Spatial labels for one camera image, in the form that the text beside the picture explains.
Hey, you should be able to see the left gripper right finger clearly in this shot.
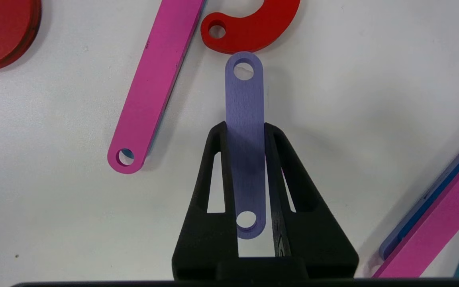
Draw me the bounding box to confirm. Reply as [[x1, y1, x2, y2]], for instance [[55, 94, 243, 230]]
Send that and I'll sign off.
[[264, 123, 359, 278]]

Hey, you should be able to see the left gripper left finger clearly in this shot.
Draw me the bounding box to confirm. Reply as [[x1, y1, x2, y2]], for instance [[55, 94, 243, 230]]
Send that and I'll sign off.
[[172, 121, 240, 278]]

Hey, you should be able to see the short purple bar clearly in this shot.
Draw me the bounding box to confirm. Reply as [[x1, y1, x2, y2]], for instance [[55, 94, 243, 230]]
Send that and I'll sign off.
[[225, 52, 267, 240]]

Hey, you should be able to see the red arc piece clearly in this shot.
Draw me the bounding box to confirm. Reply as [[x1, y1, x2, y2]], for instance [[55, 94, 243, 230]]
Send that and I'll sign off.
[[200, 0, 301, 55], [0, 0, 42, 72]]

